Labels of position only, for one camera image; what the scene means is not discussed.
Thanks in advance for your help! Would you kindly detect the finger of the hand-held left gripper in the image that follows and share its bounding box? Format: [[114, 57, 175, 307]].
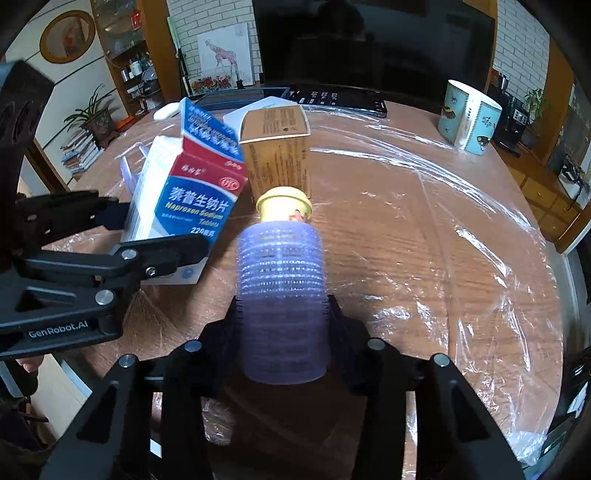
[[16, 195, 129, 248], [0, 233, 212, 334]]

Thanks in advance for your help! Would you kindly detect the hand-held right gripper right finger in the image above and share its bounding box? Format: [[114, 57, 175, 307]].
[[325, 295, 527, 480]]

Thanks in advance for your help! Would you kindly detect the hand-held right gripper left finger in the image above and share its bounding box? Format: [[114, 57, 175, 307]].
[[39, 295, 245, 480]]

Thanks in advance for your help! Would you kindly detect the purple hair roller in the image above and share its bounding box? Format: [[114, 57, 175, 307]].
[[235, 220, 331, 385]]

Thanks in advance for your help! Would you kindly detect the blue white medicine box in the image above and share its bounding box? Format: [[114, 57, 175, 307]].
[[121, 97, 247, 284]]

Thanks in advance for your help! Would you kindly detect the stack of books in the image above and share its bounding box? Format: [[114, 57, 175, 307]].
[[60, 131, 105, 175]]

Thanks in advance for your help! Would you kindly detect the potted plant in patterned pot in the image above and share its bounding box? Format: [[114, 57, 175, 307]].
[[65, 84, 122, 148]]

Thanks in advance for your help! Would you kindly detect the clear plastic table sheet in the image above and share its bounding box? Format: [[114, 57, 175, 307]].
[[92, 104, 566, 467]]

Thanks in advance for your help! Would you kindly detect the small yellow cap bottle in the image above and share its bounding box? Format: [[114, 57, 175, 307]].
[[255, 186, 315, 223]]

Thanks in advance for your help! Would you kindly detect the wooden display shelf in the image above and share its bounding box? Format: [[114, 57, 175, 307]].
[[90, 0, 167, 116]]

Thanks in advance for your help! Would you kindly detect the white flat paper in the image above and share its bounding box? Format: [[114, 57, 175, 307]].
[[223, 95, 288, 139]]

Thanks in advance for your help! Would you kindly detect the brown carton box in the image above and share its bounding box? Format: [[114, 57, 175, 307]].
[[238, 104, 312, 204]]

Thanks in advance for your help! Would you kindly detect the pale green rod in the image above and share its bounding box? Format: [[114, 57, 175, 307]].
[[167, 16, 186, 70]]

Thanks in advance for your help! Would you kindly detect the framed red flower picture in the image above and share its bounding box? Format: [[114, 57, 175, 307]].
[[184, 74, 245, 95]]

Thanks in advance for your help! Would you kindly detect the giraffe drawing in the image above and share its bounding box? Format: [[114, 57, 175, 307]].
[[197, 23, 254, 86]]

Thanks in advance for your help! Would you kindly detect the black keyboard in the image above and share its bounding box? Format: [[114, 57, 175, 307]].
[[287, 88, 387, 116]]

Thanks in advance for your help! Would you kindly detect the wooden television cabinet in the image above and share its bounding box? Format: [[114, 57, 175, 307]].
[[489, 138, 583, 254]]

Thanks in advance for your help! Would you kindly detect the bird print mug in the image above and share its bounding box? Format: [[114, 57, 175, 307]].
[[438, 79, 502, 155]]

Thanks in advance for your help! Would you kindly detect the black coffee machine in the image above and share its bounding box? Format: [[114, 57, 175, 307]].
[[492, 69, 532, 155]]

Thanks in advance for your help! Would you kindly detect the large black television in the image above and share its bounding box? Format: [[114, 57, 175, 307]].
[[252, 0, 497, 103]]

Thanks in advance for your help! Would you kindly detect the small green potted plant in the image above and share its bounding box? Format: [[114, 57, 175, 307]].
[[524, 88, 550, 121]]

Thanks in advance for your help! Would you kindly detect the round framed wall picture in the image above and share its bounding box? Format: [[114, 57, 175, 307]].
[[39, 10, 96, 64]]

